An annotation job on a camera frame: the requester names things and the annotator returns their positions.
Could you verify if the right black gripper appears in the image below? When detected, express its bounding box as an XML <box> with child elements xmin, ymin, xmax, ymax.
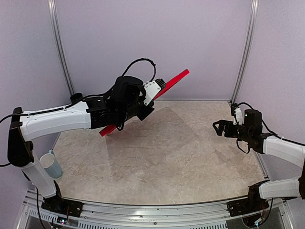
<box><xmin>213</xmin><ymin>119</ymin><xmax>252</xmax><ymax>142</ymax></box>

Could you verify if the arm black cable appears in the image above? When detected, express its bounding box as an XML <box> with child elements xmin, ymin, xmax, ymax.
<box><xmin>230</xmin><ymin>102</ymin><xmax>305</xmax><ymax>146</ymax></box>
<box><xmin>0</xmin><ymin>57</ymin><xmax>157</xmax><ymax>229</ymax></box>

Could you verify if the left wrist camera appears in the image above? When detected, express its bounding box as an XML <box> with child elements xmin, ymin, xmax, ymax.
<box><xmin>143</xmin><ymin>79</ymin><xmax>166</xmax><ymax>106</ymax></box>

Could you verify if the right aluminium corner post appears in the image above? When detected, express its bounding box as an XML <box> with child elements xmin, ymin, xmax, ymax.
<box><xmin>230</xmin><ymin>0</ymin><xmax>259</xmax><ymax>103</ymax></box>

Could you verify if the red wooden picture frame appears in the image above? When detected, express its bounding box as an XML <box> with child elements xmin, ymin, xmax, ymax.
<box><xmin>99</xmin><ymin>69</ymin><xmax>190</xmax><ymax>137</ymax></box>

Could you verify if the left aluminium corner post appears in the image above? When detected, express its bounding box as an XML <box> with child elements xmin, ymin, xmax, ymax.
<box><xmin>48</xmin><ymin>0</ymin><xmax>75</xmax><ymax>95</ymax></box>

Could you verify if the light blue paper cup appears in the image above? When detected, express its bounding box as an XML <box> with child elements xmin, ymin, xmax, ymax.
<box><xmin>40</xmin><ymin>152</ymin><xmax>62</xmax><ymax>179</ymax></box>

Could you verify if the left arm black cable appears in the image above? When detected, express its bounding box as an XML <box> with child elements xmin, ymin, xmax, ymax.
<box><xmin>0</xmin><ymin>57</ymin><xmax>157</xmax><ymax>229</ymax></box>

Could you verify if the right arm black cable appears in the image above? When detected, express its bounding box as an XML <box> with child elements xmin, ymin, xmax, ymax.
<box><xmin>230</xmin><ymin>102</ymin><xmax>305</xmax><ymax>146</ymax></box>

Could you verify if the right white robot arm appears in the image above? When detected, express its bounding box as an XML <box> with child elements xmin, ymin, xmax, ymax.
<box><xmin>213</xmin><ymin>106</ymin><xmax>305</xmax><ymax>216</ymax></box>

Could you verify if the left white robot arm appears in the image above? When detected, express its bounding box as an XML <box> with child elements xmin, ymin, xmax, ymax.
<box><xmin>7</xmin><ymin>76</ymin><xmax>165</xmax><ymax>217</ymax></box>

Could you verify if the aluminium corner post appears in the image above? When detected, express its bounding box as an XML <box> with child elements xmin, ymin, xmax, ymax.
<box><xmin>48</xmin><ymin>0</ymin><xmax>75</xmax><ymax>95</ymax></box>
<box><xmin>230</xmin><ymin>0</ymin><xmax>259</xmax><ymax>103</ymax></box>

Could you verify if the black cup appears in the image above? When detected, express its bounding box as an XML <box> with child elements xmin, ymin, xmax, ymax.
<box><xmin>70</xmin><ymin>93</ymin><xmax>83</xmax><ymax>104</ymax></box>

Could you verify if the front aluminium rail base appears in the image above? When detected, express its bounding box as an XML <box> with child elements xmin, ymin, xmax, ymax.
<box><xmin>13</xmin><ymin>189</ymin><xmax>296</xmax><ymax>229</ymax></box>

